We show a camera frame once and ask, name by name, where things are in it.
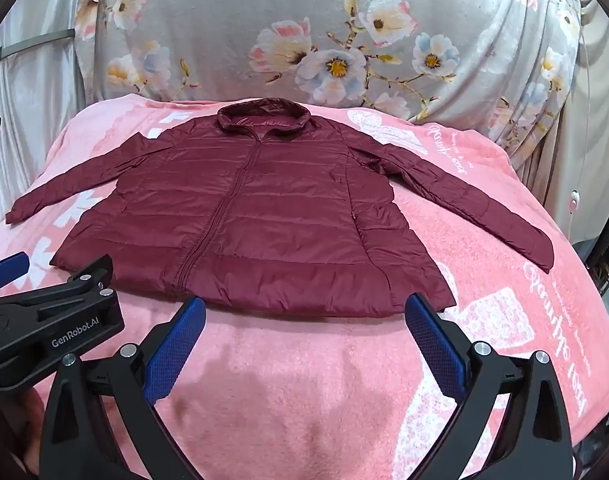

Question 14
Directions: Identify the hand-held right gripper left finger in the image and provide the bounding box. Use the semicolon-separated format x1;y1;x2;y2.
38;296;206;480

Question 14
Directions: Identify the pink printed blanket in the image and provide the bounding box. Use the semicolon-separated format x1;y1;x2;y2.
0;94;609;480

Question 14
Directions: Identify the grey floral quilt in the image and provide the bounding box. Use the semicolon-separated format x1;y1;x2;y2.
74;0;593;171

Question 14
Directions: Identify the maroon puffer jacket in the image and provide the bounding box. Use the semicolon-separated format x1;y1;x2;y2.
5;100;555;318

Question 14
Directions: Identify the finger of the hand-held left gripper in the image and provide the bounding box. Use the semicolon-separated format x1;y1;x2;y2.
34;254;114;311
0;252;28;293

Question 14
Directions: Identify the grey curtain strap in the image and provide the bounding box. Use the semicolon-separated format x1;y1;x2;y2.
0;29;76;61

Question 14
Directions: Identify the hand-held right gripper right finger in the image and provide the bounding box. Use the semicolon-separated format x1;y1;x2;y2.
406;294;574;480

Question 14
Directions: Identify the grey satin curtain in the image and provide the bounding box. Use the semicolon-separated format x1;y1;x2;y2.
0;0;102;233

